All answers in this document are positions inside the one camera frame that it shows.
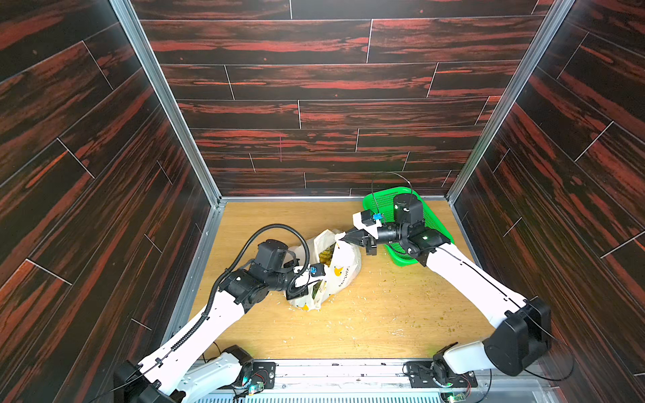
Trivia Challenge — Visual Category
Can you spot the white plastic bag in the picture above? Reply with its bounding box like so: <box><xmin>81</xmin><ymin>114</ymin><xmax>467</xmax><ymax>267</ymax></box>
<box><xmin>289</xmin><ymin>229</ymin><xmax>361</xmax><ymax>312</ymax></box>

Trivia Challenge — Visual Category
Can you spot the yellow pineapple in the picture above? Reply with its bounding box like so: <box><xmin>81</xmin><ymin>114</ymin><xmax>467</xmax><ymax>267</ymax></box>
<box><xmin>318</xmin><ymin>243</ymin><xmax>336</xmax><ymax>267</ymax></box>

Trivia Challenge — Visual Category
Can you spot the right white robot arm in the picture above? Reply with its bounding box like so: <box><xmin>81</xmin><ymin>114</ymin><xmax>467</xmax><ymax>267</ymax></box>
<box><xmin>342</xmin><ymin>192</ymin><xmax>552</xmax><ymax>387</ymax></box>

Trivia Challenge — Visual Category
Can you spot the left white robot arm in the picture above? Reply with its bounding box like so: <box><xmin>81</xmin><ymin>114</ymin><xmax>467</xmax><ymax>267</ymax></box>
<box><xmin>112</xmin><ymin>239</ymin><xmax>325</xmax><ymax>402</ymax></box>

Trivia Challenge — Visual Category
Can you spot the green plastic basket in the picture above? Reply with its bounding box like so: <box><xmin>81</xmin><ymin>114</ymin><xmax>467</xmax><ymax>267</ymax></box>
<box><xmin>362</xmin><ymin>186</ymin><xmax>454</xmax><ymax>267</ymax></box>

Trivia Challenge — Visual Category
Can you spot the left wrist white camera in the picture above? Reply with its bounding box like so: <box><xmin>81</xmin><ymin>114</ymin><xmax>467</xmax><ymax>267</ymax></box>
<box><xmin>294</xmin><ymin>267</ymin><xmax>322</xmax><ymax>288</ymax></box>

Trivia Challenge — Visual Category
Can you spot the wrist white camera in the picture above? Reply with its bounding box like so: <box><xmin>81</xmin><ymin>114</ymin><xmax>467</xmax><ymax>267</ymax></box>
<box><xmin>352</xmin><ymin>210</ymin><xmax>383</xmax><ymax>239</ymax></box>
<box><xmin>294</xmin><ymin>267</ymin><xmax>322</xmax><ymax>288</ymax></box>

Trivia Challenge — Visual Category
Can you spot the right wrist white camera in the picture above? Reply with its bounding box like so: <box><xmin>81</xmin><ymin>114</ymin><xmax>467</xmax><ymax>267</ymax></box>
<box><xmin>352</xmin><ymin>210</ymin><xmax>383</xmax><ymax>239</ymax></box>

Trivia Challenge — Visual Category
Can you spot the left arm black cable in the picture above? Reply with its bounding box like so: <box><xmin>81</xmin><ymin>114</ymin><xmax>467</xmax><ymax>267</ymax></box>
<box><xmin>140</xmin><ymin>223</ymin><xmax>311</xmax><ymax>374</ymax></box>

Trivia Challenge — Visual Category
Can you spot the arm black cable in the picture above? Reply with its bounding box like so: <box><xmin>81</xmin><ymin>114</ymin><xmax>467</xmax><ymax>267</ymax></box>
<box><xmin>370</xmin><ymin>170</ymin><xmax>419</xmax><ymax>213</ymax></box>
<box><xmin>140</xmin><ymin>223</ymin><xmax>311</xmax><ymax>374</ymax></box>

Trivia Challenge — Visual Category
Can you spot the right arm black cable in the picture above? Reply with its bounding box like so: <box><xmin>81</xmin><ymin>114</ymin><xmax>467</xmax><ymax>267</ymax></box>
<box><xmin>370</xmin><ymin>170</ymin><xmax>419</xmax><ymax>213</ymax></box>

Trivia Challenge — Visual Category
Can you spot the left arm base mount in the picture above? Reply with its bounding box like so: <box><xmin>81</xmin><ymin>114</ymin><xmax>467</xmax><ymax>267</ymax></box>
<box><xmin>200</xmin><ymin>345</ymin><xmax>277</xmax><ymax>397</ymax></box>

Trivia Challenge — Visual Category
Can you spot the metal front rail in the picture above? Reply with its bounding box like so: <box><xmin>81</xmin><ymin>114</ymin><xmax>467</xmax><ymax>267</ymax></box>
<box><xmin>190</xmin><ymin>358</ymin><xmax>505</xmax><ymax>403</ymax></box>

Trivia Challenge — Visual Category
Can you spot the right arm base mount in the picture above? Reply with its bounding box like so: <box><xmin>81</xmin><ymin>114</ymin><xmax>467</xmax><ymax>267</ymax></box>
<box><xmin>401</xmin><ymin>343</ymin><xmax>478</xmax><ymax>400</ymax></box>

